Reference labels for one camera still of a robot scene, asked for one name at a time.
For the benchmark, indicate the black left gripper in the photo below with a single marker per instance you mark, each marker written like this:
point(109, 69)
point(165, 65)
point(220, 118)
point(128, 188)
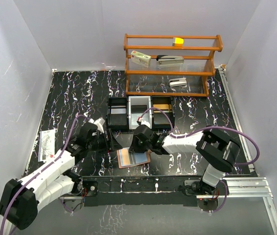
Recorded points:
point(106, 147)

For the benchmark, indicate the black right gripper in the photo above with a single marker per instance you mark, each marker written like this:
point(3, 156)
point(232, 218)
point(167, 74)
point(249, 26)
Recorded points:
point(134, 147)

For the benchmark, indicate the pink leather card holder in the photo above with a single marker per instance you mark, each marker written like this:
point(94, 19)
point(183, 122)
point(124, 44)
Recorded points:
point(136, 159)

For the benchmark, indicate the black white organizer tray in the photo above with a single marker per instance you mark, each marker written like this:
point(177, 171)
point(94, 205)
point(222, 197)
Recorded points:
point(140, 106)

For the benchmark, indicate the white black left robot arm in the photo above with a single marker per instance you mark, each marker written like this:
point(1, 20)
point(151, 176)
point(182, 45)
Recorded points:
point(22, 199)

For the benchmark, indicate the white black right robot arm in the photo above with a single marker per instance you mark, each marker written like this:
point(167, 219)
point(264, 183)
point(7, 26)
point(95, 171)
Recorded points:
point(217, 148)

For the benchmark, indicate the gold card in holder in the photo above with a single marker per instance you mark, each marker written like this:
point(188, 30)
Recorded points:
point(125, 157)

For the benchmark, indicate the grey card in tray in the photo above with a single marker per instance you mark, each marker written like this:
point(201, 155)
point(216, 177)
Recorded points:
point(116, 111)

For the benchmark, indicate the gold card in tray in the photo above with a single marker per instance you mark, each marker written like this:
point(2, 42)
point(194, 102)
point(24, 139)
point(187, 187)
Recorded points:
point(166, 108)

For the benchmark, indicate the white paper label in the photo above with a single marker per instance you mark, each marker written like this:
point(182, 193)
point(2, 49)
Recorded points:
point(46, 145)

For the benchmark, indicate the white hole punch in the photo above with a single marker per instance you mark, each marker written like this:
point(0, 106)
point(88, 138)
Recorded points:
point(177, 82)

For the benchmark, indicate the orange wooden shelf rack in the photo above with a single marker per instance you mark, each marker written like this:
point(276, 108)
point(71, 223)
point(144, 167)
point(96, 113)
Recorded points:
point(198, 53)

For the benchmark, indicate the white staples box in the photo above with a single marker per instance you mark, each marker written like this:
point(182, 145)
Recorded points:
point(140, 58)

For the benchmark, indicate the grey black stapler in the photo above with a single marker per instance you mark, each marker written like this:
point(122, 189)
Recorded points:
point(169, 60)

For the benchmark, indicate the yellow white small box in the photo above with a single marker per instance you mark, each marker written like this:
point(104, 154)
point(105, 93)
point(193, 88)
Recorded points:
point(177, 42)

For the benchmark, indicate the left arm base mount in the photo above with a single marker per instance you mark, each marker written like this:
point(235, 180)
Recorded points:
point(73, 202)

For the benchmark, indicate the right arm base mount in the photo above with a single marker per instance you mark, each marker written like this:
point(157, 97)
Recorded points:
point(207, 196)

